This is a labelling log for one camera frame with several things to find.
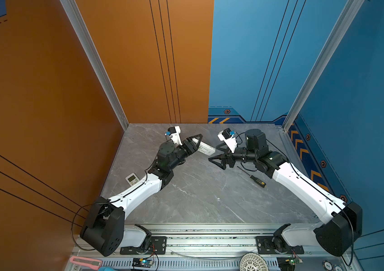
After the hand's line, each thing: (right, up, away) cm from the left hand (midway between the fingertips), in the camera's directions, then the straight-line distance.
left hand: (201, 136), depth 74 cm
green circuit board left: (-25, -53, -3) cm, 59 cm away
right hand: (+5, -7, -2) cm, 9 cm away
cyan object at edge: (-39, -54, -6) cm, 67 cm away
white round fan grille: (+21, -51, -6) cm, 56 cm away
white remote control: (+2, -6, 0) cm, 6 cm away
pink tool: (-44, -53, -5) cm, 69 cm away
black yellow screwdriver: (+31, -24, +17) cm, 43 cm away
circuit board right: (+36, -53, -4) cm, 65 cm away
